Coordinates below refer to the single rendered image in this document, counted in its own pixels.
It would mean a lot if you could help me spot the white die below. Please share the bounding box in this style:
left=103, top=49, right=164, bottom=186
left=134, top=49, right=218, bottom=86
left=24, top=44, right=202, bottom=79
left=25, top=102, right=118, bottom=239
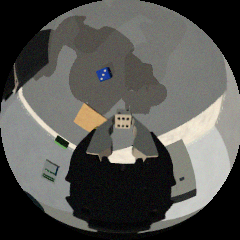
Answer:
left=115, top=109, right=132, bottom=129

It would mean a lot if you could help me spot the blue die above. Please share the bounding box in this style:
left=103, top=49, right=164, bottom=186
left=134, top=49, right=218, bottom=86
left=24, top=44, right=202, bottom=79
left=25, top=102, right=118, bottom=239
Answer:
left=96, top=67, right=113, bottom=82

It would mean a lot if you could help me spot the tan square mat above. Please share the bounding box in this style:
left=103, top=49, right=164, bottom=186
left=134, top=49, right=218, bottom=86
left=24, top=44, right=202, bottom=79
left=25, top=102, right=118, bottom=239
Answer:
left=74, top=102, right=108, bottom=132

